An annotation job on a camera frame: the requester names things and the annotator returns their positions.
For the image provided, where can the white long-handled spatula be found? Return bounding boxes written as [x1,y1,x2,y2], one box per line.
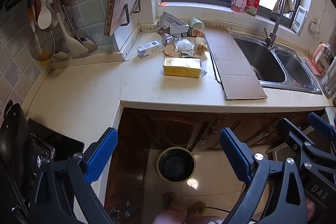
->
[56,0,90,53]

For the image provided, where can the pale green plastic bottle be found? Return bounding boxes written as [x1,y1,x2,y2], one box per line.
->
[189,17,206,30]

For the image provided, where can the beige cloth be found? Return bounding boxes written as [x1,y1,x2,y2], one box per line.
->
[272,0,295,14]

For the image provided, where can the clear plastic wrap ball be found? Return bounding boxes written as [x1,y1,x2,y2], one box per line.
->
[175,39,193,52]

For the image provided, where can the wooden kitchen cabinet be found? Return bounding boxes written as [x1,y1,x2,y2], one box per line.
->
[104,107,328,224]

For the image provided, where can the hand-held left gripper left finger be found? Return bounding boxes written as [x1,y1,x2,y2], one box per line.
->
[28,127,118,224]

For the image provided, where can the white rice paddle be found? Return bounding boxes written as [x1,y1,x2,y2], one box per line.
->
[37,0,52,30]

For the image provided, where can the stainless steel sink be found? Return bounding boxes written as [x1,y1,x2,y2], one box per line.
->
[231,31,323,95]

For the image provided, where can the foil stove liner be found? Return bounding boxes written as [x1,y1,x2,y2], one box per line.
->
[30,133,56,170]

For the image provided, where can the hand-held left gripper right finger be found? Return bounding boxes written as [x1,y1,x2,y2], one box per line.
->
[219,128,308,224]

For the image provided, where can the pink fleece trousers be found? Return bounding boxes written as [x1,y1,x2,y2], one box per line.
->
[154,207,226,224]

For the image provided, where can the yellow embroidered slipper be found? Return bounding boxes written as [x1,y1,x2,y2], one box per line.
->
[189,200,207,216]
[163,192,177,208]

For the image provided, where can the steel faucet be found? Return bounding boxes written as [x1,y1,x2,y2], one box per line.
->
[264,0,289,50]

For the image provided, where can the silver countertop appliance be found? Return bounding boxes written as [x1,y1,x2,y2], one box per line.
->
[322,56,336,98]

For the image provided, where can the black cooktop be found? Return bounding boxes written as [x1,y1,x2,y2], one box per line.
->
[28,118,85,161]

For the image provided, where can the pink kettle jug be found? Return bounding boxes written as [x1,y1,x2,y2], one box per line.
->
[304,43,332,75]

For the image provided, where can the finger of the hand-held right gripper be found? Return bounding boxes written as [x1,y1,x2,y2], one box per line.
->
[276,118,336,180]
[307,112,336,151]

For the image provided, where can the metal ladle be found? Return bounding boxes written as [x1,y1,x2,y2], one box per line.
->
[63,5,98,52]

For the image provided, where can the round wire strainer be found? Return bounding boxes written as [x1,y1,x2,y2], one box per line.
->
[29,27,55,61]

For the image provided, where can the metal cabinet latch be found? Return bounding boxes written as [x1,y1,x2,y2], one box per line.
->
[207,119,221,135]

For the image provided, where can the black frying pan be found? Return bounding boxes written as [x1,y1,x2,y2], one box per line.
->
[0,100,36,216]

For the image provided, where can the yellow rectangular box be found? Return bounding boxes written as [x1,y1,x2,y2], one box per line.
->
[163,57,202,79]

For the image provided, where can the white wall box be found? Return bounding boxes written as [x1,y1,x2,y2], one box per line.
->
[291,6,307,35]

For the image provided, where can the person's right hand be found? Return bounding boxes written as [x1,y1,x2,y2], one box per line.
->
[307,199,318,223]

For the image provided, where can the beige wrapper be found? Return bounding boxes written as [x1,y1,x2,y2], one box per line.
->
[194,37,210,56]

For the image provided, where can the small white carton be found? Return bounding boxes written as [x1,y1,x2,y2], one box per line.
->
[137,41,164,59]

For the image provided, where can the silver foil wrapper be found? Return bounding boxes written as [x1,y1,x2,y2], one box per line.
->
[163,33,179,46]

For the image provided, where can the black cable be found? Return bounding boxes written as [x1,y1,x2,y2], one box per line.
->
[185,206,263,224]

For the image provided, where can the brown cardboard sheet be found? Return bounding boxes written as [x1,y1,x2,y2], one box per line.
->
[204,26,268,101]

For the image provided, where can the large grey white box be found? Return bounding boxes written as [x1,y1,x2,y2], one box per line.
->
[157,11,190,37]

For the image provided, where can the black cutting board rack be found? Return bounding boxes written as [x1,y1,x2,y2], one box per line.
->
[119,0,141,27]

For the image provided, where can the cream round trash can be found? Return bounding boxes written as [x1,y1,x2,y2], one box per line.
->
[157,147,197,183]

